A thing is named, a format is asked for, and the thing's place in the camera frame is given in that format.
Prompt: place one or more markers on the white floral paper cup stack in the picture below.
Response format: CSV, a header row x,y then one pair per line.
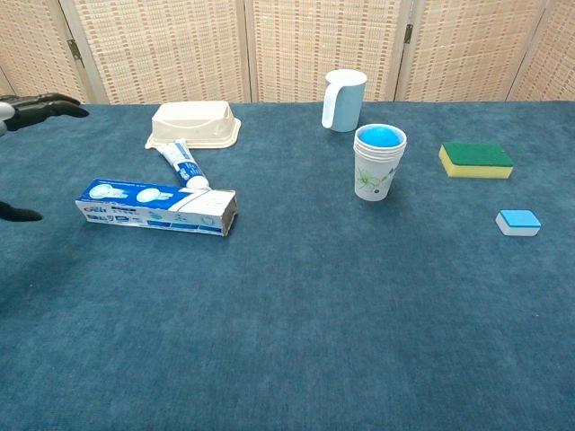
x,y
373,179

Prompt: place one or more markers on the blue carpet table cover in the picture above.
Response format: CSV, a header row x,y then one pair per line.
x,y
287,336

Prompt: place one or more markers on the woven bamboo folding screen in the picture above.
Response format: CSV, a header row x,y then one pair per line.
x,y
179,45

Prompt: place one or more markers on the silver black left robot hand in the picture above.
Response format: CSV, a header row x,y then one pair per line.
x,y
45,108

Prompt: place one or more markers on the cream plastic food container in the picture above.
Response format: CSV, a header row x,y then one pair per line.
x,y
197,119

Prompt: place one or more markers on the small blue white block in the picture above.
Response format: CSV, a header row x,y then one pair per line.
x,y
516,220

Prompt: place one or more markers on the metal screen hinge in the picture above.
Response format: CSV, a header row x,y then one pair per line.
x,y
74,49
408,33

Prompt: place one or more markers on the blue white toothpaste tube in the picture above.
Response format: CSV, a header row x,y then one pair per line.
x,y
184,164

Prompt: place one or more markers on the blue white toothpaste box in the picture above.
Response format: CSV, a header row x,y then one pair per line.
x,y
135,202

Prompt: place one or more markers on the blue ball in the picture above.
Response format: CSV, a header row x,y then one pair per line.
x,y
379,137

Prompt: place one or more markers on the green yellow scrub sponge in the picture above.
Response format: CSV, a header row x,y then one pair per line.
x,y
476,155

